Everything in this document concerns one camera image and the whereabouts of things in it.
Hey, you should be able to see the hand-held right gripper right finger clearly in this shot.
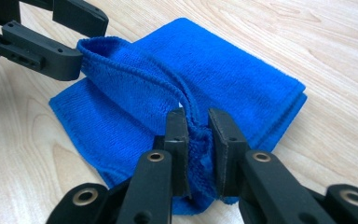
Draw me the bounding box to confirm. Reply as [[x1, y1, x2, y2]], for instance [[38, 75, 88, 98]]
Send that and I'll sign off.
[[207, 107, 252, 198]]

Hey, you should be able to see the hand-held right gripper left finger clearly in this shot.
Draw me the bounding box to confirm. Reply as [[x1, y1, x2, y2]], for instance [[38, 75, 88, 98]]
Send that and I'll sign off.
[[153, 106, 191, 198]]

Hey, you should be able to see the blue microfibre cloth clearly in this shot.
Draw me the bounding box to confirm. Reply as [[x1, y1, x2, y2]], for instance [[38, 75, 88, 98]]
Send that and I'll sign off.
[[48, 17, 308, 217]]

